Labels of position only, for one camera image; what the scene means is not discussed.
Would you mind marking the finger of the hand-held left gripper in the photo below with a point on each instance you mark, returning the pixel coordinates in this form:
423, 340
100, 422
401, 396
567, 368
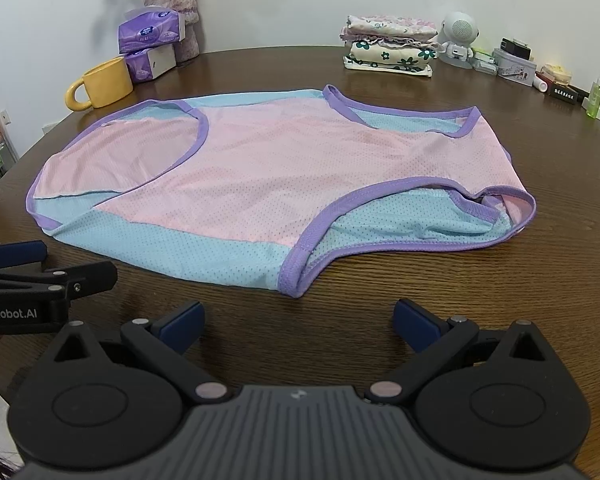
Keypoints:
90, 277
20, 254

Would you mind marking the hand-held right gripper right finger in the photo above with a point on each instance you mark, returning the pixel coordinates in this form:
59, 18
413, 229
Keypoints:
415, 327

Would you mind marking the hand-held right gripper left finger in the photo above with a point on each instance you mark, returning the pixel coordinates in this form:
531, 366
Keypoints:
182, 327

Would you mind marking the pink and blue mesh vest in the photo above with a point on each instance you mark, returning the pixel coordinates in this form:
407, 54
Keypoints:
280, 170

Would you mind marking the yellow mug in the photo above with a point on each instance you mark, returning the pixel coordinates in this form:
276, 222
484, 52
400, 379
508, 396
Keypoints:
105, 85

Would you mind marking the purple tissue pack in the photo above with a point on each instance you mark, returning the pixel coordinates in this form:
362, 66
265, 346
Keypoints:
150, 62
152, 30

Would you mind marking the folded cream green-flower cloth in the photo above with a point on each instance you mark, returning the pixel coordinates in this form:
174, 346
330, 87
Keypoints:
390, 60

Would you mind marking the white and red tube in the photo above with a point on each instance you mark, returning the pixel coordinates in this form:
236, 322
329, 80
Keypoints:
541, 82

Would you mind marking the white and green small boxes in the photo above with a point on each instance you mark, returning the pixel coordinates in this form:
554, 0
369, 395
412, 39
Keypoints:
482, 60

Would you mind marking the black printed box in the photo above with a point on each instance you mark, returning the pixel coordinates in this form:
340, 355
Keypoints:
565, 95

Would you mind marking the pink mottled vase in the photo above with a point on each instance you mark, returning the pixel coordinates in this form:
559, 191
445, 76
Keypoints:
177, 10

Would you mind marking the green liquid bottle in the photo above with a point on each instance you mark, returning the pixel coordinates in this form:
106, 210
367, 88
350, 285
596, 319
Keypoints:
596, 100

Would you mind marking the yellow cream small item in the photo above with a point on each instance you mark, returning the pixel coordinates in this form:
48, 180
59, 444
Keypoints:
555, 72

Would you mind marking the white robot speaker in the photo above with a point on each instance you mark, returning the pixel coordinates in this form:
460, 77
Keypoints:
457, 35

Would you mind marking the black charger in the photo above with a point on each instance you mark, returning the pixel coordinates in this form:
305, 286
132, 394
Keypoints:
515, 49

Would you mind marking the folded pink floral cloth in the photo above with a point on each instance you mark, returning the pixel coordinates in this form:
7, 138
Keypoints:
390, 27

